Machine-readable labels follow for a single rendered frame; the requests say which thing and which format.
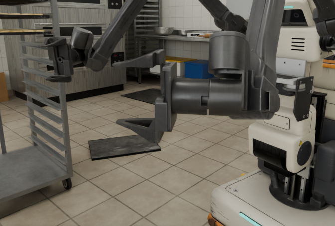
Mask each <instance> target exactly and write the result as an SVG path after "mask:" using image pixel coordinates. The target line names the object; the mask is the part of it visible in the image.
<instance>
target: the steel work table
mask: <svg viewBox="0 0 335 226"><path fill-rule="evenodd" d="M193 31H210V32H212V33H216V32H221V31H219V30H193ZM135 38H137V48H138V57H140V56H141V49H140V38H146V39H161V49H164V39H165V40H184V41H203V42H209V38H192V37H187V36H181V35H179V33H178V31H177V30H174V31H173V32H172V34H170V35H168V36H159V35H139V36H135ZM141 73H146V74H152V75H158V76H160V73H154V72H150V71H149V70H147V71H141V68H138V83H139V84H141ZM177 78H186V77H185V76H181V77H179V76H177ZM209 79H226V78H217V77H213V78H209Z"/></svg>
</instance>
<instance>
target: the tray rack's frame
mask: <svg viewBox="0 0 335 226"><path fill-rule="evenodd" d="M15 9H16V13H20V14H22V12H21V6H16V7H15ZM17 25H18V28H23V20H22V19H17ZM19 41H25V36H24V35H19ZM20 48H21V53H23V54H27V52H26V47H25V46H20ZM22 63H23V65H24V66H27V67H28V61H27V60H26V59H22ZM24 77H25V78H28V79H30V77H29V73H28V72H25V71H24ZM0 142H1V148H2V154H0V204H1V203H4V202H6V201H9V200H12V199H14V198H17V197H20V196H22V195H25V194H28V193H30V192H33V191H36V190H38V189H41V188H44V187H46V186H49V185H52V184H54V183H57V182H60V181H62V183H63V184H64V185H65V186H66V180H65V179H68V178H69V174H68V173H67V169H66V167H65V166H64V165H63V164H62V163H60V162H59V161H58V160H56V159H55V158H54V157H53V156H51V155H50V154H49V153H47V152H46V151H45V150H44V149H42V148H41V147H40V146H38V144H36V143H35V142H34V141H33V145H32V146H28V147H25V148H21V149H17V150H14V151H10V152H7V151H6V144H5V138H4V132H3V125H2V119H1V112H0Z"/></svg>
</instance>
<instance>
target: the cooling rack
mask: <svg viewBox="0 0 335 226"><path fill-rule="evenodd" d="M125 1H126V0H125ZM133 25H134V59H135V58H137V52H136V38H135V36H136V18H135V19H134V21H133ZM127 59H128V60H129V58H128V30H127ZM126 75H129V76H134V77H137V78H138V71H137V68H136V67H135V70H134V71H129V68H128V71H127V72H126ZM144 75H150V74H146V73H141V76H144Z"/></svg>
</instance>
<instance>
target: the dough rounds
mask: <svg viewBox="0 0 335 226"><path fill-rule="evenodd" d="M0 32H45V31H44V30H27V29H0Z"/></svg>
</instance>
